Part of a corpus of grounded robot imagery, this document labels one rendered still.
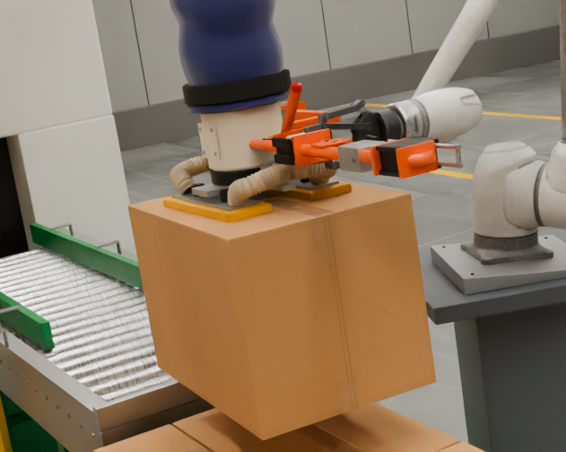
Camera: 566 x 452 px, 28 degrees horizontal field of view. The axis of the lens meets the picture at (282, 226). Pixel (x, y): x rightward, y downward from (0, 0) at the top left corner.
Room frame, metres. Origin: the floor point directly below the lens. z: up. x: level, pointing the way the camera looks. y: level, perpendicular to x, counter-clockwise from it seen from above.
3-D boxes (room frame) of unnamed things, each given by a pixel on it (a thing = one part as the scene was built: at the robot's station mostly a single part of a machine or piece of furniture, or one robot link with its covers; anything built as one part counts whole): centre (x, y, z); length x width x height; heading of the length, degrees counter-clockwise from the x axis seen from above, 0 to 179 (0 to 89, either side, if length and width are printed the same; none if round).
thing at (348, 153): (1.97, -0.16, 1.20); 0.07 x 0.07 x 0.04; 27
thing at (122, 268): (4.14, 0.67, 0.60); 1.60 x 0.11 x 0.09; 28
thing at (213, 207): (2.34, 0.14, 1.09); 0.34 x 0.10 x 0.05; 27
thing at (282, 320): (2.37, 0.04, 0.87); 0.60 x 0.40 x 0.40; 24
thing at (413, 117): (2.26, -0.27, 1.20); 0.09 x 0.06 x 0.09; 28
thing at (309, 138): (2.16, -0.06, 1.20); 0.10 x 0.08 x 0.06; 117
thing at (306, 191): (2.42, -0.03, 1.09); 0.34 x 0.10 x 0.05; 27
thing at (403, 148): (1.84, -0.22, 1.20); 0.08 x 0.07 x 0.05; 27
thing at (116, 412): (2.67, 0.19, 0.58); 0.70 x 0.03 x 0.06; 118
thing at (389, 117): (2.22, -0.21, 1.20); 0.09 x 0.07 x 0.08; 118
